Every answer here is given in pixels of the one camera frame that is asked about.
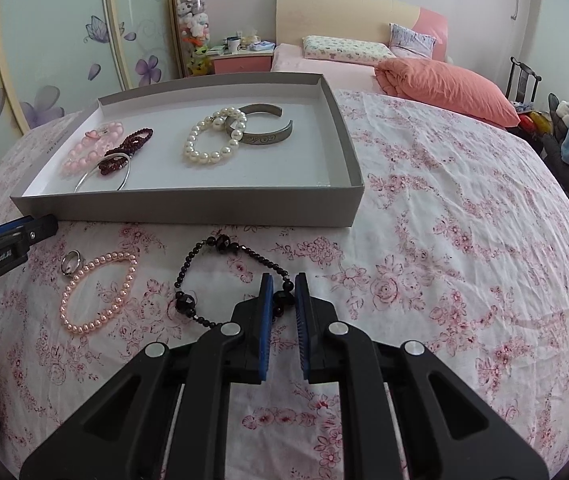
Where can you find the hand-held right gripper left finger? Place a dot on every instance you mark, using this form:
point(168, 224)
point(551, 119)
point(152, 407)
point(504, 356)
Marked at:
point(264, 330)

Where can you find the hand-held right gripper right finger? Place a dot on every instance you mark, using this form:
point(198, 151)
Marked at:
point(302, 330)

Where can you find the thin silver bangle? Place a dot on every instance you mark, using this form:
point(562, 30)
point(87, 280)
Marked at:
point(127, 177)

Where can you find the grey cardboard box tray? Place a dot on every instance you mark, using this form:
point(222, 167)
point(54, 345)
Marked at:
point(289, 135)

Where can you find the pink floral tablecloth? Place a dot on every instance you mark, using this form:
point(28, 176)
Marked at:
point(439, 260)

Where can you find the flower-print sliding wardrobe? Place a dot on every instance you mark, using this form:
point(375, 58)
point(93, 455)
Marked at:
point(54, 35)

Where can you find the clear plush toy tube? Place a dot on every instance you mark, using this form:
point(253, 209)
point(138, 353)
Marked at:
point(194, 20)

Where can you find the pink and white nightstand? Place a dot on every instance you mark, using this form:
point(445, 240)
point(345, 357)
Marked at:
point(242, 64)

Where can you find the bed with pink sheet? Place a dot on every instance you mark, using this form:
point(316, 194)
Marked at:
point(314, 72)

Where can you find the white mug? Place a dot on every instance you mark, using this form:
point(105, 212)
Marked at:
point(233, 45)

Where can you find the orange duvet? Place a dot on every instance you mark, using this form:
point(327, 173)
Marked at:
point(444, 87)

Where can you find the tissue pack on nightstand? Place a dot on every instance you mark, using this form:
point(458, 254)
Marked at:
point(259, 45)

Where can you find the patterned white pillow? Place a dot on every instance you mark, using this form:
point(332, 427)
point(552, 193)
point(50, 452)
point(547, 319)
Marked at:
point(344, 50)

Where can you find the dark office chair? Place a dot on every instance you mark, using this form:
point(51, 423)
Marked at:
point(559, 160)

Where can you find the purple print pillow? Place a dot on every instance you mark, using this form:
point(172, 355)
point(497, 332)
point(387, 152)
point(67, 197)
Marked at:
point(412, 40)

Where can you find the colourful toy pile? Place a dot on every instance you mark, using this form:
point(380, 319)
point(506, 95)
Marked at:
point(532, 120)

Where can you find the beige and pink headboard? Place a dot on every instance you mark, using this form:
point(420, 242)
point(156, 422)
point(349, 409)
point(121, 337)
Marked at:
point(344, 15)

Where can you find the dark wooden chair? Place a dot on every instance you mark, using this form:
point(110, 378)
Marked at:
point(522, 80)

